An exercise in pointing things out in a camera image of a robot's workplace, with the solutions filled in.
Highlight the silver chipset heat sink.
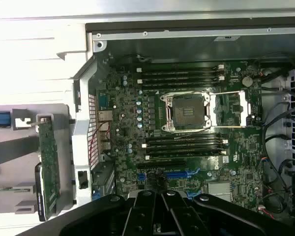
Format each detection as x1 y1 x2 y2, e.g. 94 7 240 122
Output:
207 181 231 203

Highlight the blue expansion slot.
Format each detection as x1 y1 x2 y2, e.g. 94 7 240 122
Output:
137 171 188 181

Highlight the black RAM slot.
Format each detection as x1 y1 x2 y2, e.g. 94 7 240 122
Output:
142 143 223 149
137 78 226 84
140 83 219 89
144 154 223 161
146 137 229 144
139 72 219 78
137 66 225 73
147 148 227 155

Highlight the long black expansion slot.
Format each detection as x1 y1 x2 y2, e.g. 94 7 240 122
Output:
137 160 185 170

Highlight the grey parts rack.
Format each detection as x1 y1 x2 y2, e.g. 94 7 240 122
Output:
0 103 76 218

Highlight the silver rear port block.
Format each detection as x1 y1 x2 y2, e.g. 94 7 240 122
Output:
97 110 114 150

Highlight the CPU socket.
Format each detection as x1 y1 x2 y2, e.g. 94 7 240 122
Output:
161 91 211 135

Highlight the silver socket cover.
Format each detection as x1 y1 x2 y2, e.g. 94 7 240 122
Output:
209 90 252 128

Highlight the green motherboard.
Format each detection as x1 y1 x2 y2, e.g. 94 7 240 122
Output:
95 61 263 213

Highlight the hard disk with blue carrier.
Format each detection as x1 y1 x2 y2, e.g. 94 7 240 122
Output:
0 111 11 129

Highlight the silver coin battery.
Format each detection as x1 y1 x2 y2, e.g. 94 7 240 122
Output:
242 75 254 87

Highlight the grey open PC case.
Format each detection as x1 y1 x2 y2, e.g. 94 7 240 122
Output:
70 13 295 222

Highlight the thin red wire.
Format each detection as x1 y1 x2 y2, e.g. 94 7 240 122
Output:
88 122 111 160

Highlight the thick black cable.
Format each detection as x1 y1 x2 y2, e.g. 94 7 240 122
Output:
263 99 295 190

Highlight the black wire white connector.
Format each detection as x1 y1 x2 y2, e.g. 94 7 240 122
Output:
118 54 152 65

